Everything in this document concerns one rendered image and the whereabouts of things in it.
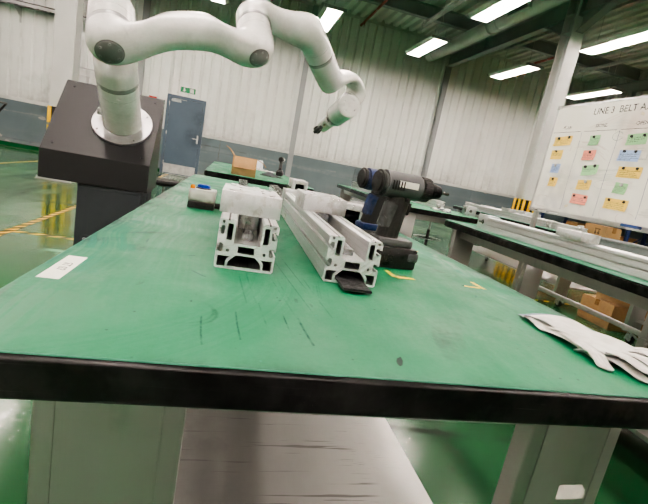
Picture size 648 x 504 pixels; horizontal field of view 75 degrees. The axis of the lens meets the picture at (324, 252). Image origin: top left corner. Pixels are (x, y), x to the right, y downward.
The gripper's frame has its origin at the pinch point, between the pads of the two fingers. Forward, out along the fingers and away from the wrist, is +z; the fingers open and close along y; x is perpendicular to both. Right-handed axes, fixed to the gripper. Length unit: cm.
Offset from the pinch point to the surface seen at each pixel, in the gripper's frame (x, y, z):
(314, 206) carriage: -13, -44, -76
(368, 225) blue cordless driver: -28, -33, -68
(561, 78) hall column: -209, 610, 467
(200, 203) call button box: 5, -64, -41
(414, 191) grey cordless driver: -23, -27, -92
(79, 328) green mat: 1, -83, -132
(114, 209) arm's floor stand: 21, -86, -22
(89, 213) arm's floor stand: 25, -93, -21
